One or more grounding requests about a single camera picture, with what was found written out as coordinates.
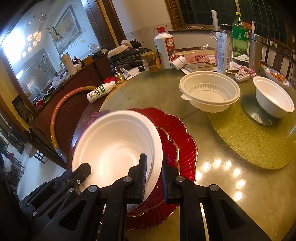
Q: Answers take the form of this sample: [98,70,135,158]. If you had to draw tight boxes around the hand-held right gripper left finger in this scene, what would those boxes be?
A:
[35,153,148,241]

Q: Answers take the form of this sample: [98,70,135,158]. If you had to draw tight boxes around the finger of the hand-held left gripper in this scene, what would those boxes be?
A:
[69,163,92,193]
[55,169,73,189]

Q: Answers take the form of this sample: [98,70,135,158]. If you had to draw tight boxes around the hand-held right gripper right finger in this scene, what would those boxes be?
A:
[161,161,273,241]

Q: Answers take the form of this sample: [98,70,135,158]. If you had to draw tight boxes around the red plate with gold print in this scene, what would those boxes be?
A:
[124,107,197,231]

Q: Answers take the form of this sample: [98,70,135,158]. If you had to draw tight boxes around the white paper bowl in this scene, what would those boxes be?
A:
[253,76,295,118]
[72,110,163,212]

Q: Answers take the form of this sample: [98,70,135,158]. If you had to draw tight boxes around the large cream ribbed plastic bowl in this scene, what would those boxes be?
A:
[179,71,241,113]

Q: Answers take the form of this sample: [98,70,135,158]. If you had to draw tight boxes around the wooden sideboard cabinet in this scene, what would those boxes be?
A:
[11,54,121,167]

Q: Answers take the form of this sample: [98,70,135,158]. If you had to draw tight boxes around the multicoloured hula hoop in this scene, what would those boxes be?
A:
[50,86,99,149]

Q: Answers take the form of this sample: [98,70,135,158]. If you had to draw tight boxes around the white milk drink bottle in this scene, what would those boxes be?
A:
[87,81,117,104]

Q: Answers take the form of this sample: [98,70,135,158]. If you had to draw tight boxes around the green round placemat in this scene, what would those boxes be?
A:
[207,100,296,169]

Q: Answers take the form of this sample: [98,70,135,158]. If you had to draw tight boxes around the gold perfume bottle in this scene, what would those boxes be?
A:
[114,67,125,84]

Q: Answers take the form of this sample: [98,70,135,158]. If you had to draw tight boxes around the peanut butter jar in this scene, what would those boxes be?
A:
[141,51,162,73]

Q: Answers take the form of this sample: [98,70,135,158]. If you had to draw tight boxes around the grey metal turntable base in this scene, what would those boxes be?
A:
[242,94,278,127]

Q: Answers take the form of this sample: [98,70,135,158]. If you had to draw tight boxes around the closed book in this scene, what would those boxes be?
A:
[183,62,214,72]

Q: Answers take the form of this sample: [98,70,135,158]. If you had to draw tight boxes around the black fur-lined boots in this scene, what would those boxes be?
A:
[108,40,153,70]

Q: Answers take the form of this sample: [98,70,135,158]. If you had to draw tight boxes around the white liquor bottle red cap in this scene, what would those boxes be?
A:
[154,27,176,69]

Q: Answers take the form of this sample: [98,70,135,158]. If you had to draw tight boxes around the pink meat slices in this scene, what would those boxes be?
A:
[186,53,210,63]

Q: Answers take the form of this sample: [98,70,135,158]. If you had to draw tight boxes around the white and blue tube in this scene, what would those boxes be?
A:
[216,32,228,74]

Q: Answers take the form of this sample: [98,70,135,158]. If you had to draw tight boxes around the pile of pink candies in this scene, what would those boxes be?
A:
[237,65,258,77]

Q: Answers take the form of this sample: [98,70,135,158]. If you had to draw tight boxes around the blue-rimmed plate with food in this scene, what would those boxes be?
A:
[263,66,292,88]

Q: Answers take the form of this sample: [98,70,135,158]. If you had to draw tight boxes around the stainless steel thermos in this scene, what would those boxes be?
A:
[248,32,263,75]

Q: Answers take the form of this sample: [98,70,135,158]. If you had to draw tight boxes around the green plastic bottle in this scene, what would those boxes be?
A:
[232,12,249,57]

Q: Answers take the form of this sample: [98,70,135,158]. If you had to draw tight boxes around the clear plastic water bottle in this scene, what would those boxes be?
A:
[218,24,233,67]

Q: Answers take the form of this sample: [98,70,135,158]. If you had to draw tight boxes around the wooden framed window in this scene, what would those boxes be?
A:
[165,0,296,35]

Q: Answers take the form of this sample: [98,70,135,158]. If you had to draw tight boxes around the dark wooden chair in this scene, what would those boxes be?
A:
[264,35,296,77]

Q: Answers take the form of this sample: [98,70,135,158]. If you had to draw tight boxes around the white tumbler with handle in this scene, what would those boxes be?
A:
[59,53,77,76]

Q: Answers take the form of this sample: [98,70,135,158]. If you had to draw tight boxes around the framed wall picture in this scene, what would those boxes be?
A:
[55,5,82,50]

